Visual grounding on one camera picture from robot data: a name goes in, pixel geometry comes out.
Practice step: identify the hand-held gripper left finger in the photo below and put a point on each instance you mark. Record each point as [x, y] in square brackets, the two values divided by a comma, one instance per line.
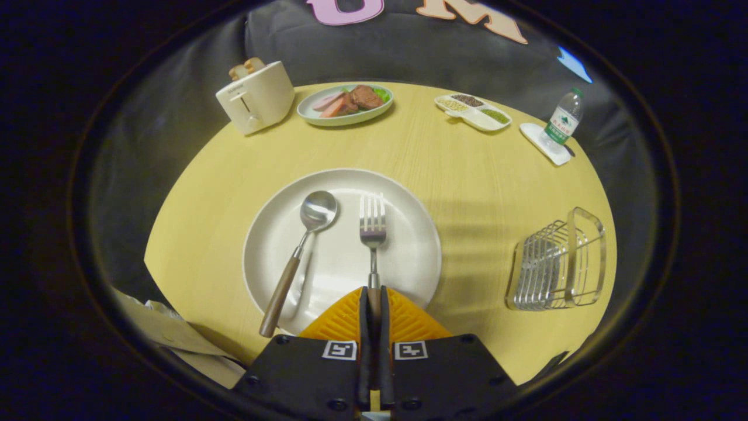
[364, 333]

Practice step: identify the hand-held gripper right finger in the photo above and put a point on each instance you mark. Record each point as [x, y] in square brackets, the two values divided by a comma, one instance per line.
[385, 333]

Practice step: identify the large white round plate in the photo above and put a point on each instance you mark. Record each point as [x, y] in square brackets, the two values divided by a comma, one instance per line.
[339, 269]

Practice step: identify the beige clothing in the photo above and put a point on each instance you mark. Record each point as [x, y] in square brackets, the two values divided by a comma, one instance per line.
[175, 336]

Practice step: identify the pale green oval plate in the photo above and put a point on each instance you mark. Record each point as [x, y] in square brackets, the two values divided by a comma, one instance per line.
[315, 114]

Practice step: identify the pink ham slices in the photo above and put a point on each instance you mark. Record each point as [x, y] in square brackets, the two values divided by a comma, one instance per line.
[332, 105]

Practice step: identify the white divided condiment dish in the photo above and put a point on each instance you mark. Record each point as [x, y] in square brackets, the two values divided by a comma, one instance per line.
[476, 118]

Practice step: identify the brown meat piece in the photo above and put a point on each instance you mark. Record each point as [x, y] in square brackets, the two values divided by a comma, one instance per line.
[366, 96]

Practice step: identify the green lettuce leaf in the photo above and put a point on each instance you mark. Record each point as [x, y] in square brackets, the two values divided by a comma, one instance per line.
[383, 93]

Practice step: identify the white square coaster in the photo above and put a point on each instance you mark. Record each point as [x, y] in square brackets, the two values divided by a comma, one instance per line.
[533, 135]

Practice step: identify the cream toaster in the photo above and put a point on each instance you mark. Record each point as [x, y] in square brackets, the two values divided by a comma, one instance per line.
[263, 102]

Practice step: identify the clear plastic water bottle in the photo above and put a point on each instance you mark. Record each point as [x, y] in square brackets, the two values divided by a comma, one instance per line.
[562, 120]

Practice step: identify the toast slice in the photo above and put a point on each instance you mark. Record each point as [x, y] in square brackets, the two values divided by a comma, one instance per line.
[255, 64]
[237, 72]

